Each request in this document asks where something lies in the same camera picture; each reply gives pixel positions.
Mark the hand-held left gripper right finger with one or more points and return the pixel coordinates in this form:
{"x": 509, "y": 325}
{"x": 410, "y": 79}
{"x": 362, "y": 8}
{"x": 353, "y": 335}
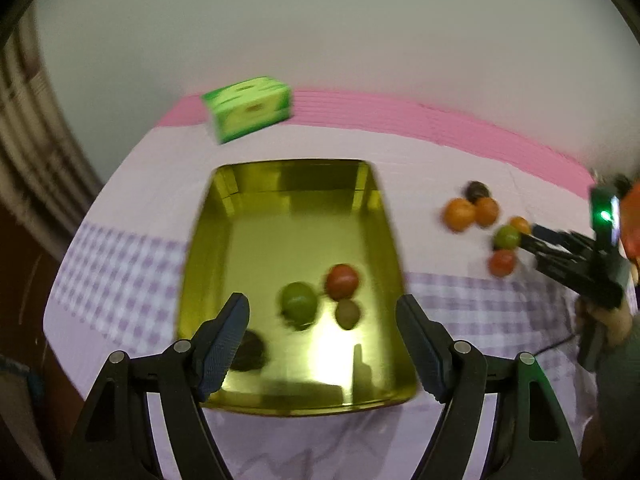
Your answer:
{"x": 424, "y": 342}

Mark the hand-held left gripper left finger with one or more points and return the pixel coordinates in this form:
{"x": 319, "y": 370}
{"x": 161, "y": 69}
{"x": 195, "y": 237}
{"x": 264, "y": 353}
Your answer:
{"x": 223, "y": 340}

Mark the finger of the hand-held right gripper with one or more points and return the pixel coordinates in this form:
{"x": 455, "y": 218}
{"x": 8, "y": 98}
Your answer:
{"x": 550, "y": 233}
{"x": 542, "y": 247}

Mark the green round fruit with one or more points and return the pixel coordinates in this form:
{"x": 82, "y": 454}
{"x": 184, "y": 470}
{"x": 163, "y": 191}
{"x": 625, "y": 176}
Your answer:
{"x": 299, "y": 305}
{"x": 505, "y": 237}

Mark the gold metal tray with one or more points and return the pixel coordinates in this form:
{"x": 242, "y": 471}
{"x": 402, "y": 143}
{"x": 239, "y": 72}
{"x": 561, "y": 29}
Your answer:
{"x": 295, "y": 240}

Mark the person's right forearm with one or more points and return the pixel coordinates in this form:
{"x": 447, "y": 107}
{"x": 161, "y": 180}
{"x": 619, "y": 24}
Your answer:
{"x": 617, "y": 410}

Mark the person's right hand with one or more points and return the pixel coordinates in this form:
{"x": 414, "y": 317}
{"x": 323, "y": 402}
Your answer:
{"x": 619, "y": 322}

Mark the dark purple round fruit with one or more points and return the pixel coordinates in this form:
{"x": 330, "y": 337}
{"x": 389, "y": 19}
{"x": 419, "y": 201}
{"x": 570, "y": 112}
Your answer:
{"x": 250, "y": 351}
{"x": 477, "y": 190}

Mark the small orange fruit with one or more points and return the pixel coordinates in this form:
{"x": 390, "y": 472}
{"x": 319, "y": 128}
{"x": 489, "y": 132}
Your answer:
{"x": 520, "y": 224}

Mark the red round fruit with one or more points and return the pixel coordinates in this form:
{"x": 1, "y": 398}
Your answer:
{"x": 342, "y": 281}
{"x": 501, "y": 263}

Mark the purple checkered bedsheet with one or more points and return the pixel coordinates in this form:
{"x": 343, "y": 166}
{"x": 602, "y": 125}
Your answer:
{"x": 465, "y": 320}

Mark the orange tangerine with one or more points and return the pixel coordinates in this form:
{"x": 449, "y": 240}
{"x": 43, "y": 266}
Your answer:
{"x": 487, "y": 211}
{"x": 459, "y": 214}

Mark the olive brown round fruit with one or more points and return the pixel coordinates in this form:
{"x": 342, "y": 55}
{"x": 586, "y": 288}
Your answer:
{"x": 347, "y": 313}

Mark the pink mattress pad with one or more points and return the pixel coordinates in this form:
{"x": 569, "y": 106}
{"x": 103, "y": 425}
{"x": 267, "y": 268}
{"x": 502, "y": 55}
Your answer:
{"x": 450, "y": 122}

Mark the brown wooden furniture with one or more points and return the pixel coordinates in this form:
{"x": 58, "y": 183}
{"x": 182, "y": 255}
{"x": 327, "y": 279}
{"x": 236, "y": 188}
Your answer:
{"x": 30, "y": 300}

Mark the blue cloth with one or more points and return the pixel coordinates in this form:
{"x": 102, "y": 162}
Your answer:
{"x": 22, "y": 372}

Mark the green tissue box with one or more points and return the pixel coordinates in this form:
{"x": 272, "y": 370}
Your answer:
{"x": 247, "y": 110}

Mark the beige ribbed curtain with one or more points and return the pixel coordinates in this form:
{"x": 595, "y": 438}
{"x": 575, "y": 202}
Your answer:
{"x": 35, "y": 150}

